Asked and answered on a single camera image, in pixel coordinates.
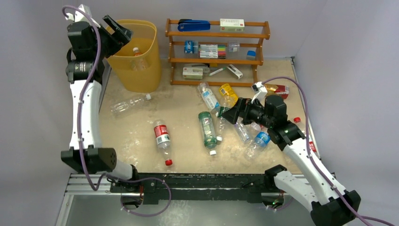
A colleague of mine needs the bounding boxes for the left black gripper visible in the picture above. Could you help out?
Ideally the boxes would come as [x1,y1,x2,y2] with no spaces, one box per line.
[92,16,133,60]

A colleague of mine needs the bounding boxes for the yellow label bottle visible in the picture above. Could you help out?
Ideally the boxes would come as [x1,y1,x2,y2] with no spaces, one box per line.
[219,83,238,106]

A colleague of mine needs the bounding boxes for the dark green label bottle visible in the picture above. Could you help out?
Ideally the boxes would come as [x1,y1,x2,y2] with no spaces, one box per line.
[216,106,230,143]

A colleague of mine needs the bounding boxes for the white blue Suntory bottle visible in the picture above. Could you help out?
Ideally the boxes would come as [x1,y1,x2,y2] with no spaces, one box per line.
[198,82,220,113]

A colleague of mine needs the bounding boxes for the red label red-cap bottle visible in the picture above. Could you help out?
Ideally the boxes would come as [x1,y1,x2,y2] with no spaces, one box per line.
[153,120,173,166]

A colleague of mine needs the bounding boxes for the orange juice bottle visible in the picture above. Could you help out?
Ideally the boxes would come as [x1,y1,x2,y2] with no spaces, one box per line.
[131,47,150,71]

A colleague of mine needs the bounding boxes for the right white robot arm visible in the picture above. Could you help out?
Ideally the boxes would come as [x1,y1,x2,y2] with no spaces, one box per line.
[222,95,361,226]

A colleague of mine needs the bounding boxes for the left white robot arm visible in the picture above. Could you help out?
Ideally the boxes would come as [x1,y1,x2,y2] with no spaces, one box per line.
[61,12,140,193]

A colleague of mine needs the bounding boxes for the yellow plastic bin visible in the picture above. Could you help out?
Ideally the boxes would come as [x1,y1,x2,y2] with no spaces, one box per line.
[107,19,162,93]

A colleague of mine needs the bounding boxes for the purple label clear bottle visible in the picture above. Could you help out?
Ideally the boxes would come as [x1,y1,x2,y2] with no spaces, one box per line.
[234,120,252,143]

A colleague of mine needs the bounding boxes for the red white label bottle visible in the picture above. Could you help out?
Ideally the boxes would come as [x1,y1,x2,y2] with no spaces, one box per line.
[250,122,262,133]

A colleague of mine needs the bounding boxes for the blue label clear bottle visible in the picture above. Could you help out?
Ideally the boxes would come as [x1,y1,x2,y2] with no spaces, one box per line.
[244,131,270,160]

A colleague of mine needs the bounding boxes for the green white marker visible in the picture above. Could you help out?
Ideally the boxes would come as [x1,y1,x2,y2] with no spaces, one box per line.
[209,67,227,76]

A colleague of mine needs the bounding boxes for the brown tea red bottle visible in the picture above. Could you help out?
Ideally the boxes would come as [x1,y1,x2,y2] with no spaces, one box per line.
[265,83,289,99]

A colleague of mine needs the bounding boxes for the grey stapler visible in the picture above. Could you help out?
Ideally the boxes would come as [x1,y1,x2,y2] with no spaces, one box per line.
[183,63,211,73]

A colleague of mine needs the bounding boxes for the blue white eraser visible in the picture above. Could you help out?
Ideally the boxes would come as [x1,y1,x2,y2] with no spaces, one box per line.
[246,50,256,60]

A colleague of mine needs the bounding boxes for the white staples box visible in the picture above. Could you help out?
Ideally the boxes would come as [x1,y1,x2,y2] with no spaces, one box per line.
[182,67,203,80]

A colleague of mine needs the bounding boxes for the red-cap bottle at right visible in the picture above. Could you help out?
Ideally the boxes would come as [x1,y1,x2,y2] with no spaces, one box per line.
[293,117,320,158]

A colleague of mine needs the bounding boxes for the blue stapler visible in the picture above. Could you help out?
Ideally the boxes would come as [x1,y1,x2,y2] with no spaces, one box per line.
[177,19,211,32]

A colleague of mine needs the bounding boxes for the clear small jar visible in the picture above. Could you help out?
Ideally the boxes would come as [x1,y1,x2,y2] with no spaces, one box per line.
[228,41,240,53]

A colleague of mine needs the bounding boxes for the colour marker pen set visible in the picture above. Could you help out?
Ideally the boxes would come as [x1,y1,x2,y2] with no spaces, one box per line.
[198,44,226,59]

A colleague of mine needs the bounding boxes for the wooden shelf rack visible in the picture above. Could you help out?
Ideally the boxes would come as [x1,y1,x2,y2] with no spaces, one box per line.
[165,18,271,87]

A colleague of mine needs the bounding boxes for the clear white-cap bottle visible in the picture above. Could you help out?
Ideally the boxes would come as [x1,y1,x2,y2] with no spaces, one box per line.
[111,93,152,117]

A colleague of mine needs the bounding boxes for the white green box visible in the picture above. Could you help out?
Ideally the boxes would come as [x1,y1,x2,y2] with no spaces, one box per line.
[219,18,245,32]

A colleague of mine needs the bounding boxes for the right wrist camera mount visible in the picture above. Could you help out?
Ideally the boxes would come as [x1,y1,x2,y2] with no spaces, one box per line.
[251,81,268,104]

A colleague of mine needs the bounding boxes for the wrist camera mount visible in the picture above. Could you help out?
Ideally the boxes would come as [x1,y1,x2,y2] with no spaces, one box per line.
[63,4,101,28]
[251,81,268,104]

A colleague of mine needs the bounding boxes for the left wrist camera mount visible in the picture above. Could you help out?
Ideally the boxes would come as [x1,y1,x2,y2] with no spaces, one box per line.
[63,4,101,28]

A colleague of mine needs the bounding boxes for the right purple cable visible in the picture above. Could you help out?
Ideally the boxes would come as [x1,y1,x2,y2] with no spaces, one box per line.
[262,76,397,226]

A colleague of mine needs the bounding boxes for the purple cable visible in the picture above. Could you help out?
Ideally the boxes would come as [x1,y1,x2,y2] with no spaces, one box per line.
[262,76,397,226]
[62,5,173,218]

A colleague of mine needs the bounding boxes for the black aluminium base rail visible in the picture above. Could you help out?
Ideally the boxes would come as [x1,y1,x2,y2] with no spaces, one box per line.
[64,169,340,207]

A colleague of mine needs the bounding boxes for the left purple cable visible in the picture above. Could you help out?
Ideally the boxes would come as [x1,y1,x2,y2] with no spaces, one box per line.
[62,5,173,218]

